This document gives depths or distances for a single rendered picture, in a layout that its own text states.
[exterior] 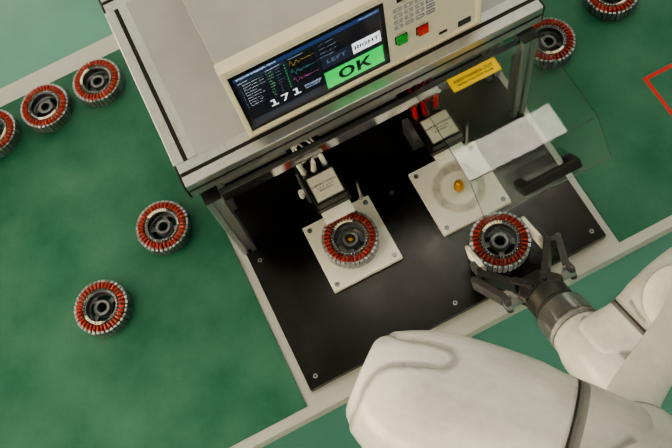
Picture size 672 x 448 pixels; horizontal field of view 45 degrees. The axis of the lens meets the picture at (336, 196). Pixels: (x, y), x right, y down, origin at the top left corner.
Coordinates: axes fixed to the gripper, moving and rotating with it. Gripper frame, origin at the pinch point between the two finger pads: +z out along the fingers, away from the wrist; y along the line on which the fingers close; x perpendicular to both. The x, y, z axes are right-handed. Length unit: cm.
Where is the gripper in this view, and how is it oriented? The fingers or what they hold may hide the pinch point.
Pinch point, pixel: (500, 241)
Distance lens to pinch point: 154.7
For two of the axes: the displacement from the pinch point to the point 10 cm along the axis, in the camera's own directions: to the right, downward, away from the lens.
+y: 8.9, -4.6, 0.6
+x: -3.3, -7.3, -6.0
